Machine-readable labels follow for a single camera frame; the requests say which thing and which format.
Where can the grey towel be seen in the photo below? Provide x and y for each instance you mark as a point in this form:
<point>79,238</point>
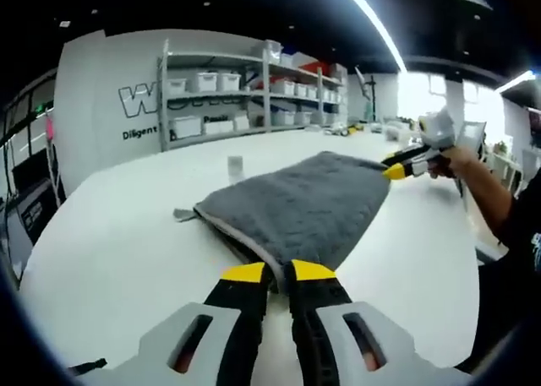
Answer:
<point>296,204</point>

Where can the person's right hand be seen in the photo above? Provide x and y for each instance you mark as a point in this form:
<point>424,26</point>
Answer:
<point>458,162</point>

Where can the white items on table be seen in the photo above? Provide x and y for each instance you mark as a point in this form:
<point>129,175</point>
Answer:
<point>395,130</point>

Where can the spare yellow-black grippers pile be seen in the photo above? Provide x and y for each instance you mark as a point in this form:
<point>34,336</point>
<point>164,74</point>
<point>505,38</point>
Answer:
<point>348,129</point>

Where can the green stand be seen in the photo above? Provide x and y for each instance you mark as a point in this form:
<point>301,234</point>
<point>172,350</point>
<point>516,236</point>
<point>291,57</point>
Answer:
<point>368,99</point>

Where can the ceiling light strip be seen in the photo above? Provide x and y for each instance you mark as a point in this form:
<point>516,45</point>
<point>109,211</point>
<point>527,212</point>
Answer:
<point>374,27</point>

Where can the grey metal shelf rack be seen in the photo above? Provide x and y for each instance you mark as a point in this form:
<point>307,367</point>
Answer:
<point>262,99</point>

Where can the row of white storage bins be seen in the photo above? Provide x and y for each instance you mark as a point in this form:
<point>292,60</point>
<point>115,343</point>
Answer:
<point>253,103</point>

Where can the person's dark clothed torso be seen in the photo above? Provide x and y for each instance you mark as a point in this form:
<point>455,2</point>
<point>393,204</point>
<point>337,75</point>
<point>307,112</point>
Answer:
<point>507,297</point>

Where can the pink hanging item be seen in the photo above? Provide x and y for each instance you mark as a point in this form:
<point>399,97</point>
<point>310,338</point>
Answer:
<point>49,128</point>

